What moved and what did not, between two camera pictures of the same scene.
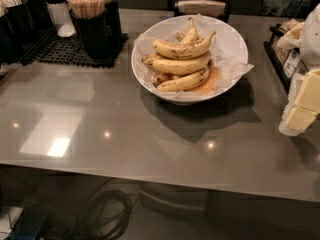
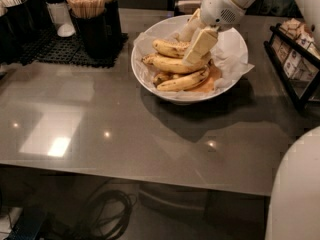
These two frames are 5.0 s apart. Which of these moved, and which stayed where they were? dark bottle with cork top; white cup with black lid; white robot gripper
Moved: white robot gripper
Stayed: white cup with black lid; dark bottle with cork top
